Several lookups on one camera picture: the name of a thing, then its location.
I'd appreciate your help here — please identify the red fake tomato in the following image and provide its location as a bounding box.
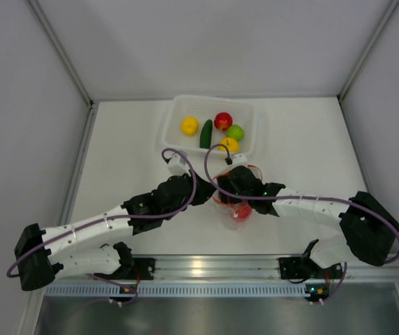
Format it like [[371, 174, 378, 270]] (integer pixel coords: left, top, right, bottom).
[[233, 204, 252, 222]]

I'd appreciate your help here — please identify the clear zip top bag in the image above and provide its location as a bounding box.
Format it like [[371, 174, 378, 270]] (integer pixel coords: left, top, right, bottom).
[[210, 163, 265, 232]]

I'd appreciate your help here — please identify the yellow fake apple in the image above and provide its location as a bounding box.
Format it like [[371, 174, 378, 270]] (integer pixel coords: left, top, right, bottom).
[[219, 137, 240, 153]]

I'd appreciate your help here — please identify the light green fake vegetable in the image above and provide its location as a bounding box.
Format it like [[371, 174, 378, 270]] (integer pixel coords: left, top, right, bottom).
[[226, 124, 245, 142]]

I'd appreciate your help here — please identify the green fake cucumber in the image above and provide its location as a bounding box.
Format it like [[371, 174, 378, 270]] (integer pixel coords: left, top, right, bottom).
[[199, 119, 213, 149]]

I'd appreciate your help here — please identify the red fake apple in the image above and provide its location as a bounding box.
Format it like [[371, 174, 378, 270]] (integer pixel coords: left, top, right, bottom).
[[214, 112, 233, 132]]

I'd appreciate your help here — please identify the yellow fake lemon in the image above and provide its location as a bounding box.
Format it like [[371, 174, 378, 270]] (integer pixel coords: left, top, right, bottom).
[[181, 117, 199, 136]]

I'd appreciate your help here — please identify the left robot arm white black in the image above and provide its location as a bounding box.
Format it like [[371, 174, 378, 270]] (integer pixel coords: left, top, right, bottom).
[[7, 173, 215, 292]]

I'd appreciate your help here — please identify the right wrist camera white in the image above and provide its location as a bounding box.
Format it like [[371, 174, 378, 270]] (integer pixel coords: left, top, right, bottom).
[[224, 154, 248, 167]]

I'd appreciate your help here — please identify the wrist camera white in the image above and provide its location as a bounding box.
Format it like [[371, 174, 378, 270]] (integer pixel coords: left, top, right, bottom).
[[224, 154, 248, 167], [167, 151, 189, 176]]

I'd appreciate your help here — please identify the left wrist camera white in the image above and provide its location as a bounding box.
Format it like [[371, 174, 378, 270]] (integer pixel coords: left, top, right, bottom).
[[167, 151, 189, 176]]

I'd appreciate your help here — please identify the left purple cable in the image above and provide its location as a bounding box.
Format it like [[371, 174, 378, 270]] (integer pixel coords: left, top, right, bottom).
[[6, 148, 198, 278]]

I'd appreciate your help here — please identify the purple cable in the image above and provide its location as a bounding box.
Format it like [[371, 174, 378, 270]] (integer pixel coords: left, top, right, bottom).
[[6, 148, 198, 278], [204, 143, 399, 263]]

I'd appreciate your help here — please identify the aluminium rail frame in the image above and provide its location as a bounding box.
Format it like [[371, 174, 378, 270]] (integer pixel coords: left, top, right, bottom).
[[55, 253, 399, 282]]

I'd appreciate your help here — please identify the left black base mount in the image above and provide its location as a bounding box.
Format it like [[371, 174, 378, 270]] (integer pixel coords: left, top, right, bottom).
[[126, 258, 156, 281]]

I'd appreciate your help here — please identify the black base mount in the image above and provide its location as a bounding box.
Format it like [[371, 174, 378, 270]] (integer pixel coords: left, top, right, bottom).
[[278, 257, 311, 281], [126, 258, 156, 281]]

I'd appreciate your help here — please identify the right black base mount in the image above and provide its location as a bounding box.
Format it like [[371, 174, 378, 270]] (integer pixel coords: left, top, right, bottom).
[[278, 257, 311, 281]]

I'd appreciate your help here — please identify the white slotted cable duct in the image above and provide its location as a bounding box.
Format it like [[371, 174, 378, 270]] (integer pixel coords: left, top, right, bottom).
[[45, 282, 313, 298]]

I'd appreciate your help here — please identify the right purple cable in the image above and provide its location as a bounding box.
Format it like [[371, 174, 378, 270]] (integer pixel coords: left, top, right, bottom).
[[204, 143, 399, 263]]

